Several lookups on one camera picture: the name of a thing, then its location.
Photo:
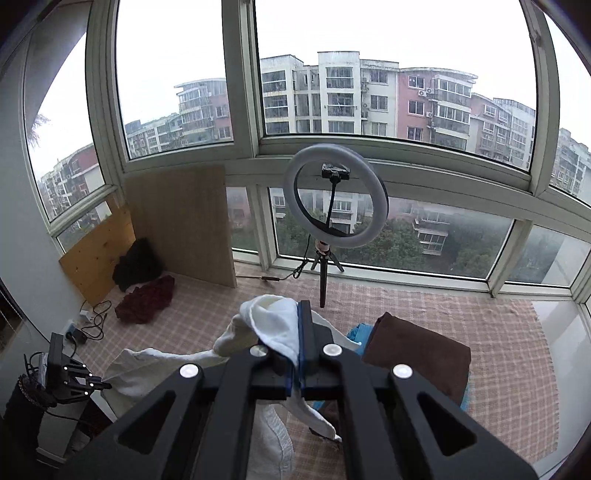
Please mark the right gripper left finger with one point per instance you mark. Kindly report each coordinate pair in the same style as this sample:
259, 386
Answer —
197, 424

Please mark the black power brick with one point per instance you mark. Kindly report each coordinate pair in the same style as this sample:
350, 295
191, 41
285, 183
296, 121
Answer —
75, 335

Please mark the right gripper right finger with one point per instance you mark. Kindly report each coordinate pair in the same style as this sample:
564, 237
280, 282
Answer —
396, 424

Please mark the white power adapter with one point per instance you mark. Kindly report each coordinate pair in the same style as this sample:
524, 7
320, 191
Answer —
85, 315

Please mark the blue folded garment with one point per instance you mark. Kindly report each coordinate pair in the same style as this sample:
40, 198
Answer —
360, 334

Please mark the black garment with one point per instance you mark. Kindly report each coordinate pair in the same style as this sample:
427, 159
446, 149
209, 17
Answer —
140, 264

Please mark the pine wood board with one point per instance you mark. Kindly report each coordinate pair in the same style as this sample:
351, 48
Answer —
89, 264

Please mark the brown folded garment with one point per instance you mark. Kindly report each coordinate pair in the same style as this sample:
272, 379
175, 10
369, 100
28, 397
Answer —
442, 361

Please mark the pink plaid table cloth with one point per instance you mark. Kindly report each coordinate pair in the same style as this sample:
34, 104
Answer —
247, 318

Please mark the ring light on tripod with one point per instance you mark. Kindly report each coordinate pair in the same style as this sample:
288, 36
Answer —
338, 164

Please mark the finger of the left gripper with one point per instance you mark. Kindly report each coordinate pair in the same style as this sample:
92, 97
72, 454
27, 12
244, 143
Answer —
87, 387
75, 369

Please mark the dark red garment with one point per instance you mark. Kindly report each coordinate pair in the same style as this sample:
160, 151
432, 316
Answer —
144, 302

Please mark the light plywood board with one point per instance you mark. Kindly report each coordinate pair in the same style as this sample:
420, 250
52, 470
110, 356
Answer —
183, 213

